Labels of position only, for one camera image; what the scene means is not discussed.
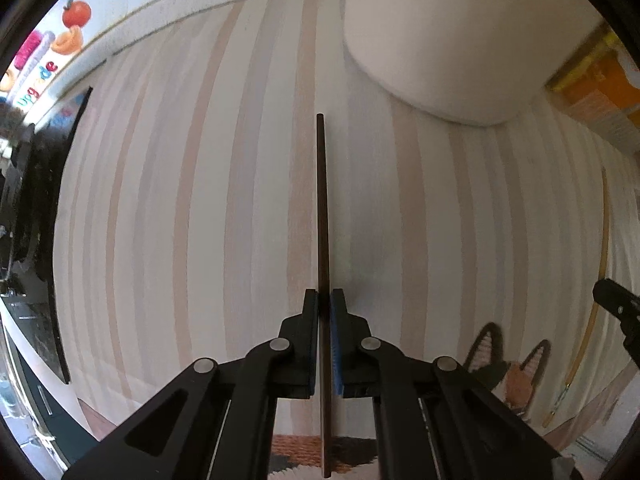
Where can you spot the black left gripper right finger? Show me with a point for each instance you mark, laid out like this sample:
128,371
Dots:
368,367

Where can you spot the dark curved black chopstick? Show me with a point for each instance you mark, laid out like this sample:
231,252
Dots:
324,302

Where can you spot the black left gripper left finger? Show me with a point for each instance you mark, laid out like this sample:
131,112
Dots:
282,368

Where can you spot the black induction cooktop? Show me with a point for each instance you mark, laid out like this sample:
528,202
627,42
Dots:
29,204

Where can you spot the white utensil holder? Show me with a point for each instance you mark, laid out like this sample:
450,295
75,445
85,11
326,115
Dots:
477,62

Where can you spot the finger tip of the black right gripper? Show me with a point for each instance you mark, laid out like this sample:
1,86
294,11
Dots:
623,305

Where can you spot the striped cat placemat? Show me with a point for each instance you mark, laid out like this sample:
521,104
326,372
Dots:
260,250

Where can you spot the fruit picture sticker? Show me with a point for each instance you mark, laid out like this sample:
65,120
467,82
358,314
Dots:
44,54

